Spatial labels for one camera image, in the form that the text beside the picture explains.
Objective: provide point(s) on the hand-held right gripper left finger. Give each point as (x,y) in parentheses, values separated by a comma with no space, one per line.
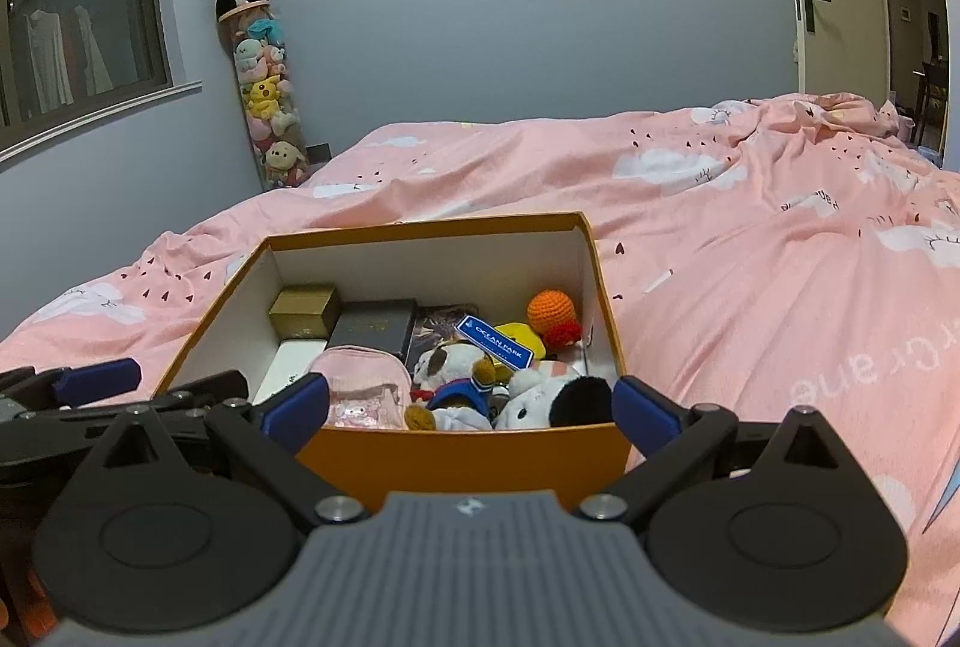
(300,411)

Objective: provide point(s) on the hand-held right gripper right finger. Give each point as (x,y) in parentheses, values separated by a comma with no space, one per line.
(645,414)

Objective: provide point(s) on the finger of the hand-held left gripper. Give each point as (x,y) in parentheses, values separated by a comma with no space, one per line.
(97,381)
(210,388)

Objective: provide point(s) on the white box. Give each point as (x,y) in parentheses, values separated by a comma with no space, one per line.
(289,366)

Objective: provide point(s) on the pink mini backpack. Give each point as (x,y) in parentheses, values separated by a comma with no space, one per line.
(360,384)

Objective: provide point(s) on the small gold box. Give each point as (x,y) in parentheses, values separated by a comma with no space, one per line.
(300,313)

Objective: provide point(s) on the plush toy with striped hat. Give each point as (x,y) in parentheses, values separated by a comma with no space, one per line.
(547,396)

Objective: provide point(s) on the dark grey box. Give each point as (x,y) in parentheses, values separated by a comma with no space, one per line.
(371,328)

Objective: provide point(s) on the orange crochet ball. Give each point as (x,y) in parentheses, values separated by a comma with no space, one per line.
(551,311)

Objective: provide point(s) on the orange cardboard box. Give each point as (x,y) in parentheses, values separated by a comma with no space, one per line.
(450,459)

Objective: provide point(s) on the dark printed box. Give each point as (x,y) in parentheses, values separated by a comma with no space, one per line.
(435,324)

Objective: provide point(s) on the blue card tag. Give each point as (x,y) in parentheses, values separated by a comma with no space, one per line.
(495,341)

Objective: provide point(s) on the pink printed duvet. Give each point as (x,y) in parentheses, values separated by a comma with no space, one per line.
(750,242)

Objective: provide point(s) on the clear tube of plush toys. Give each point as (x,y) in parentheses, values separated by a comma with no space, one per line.
(266,99)

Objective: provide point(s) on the dark wooden chair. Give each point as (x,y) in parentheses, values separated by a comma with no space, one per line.
(934,80)

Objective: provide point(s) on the dark wall socket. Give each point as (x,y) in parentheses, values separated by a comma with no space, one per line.
(319,152)

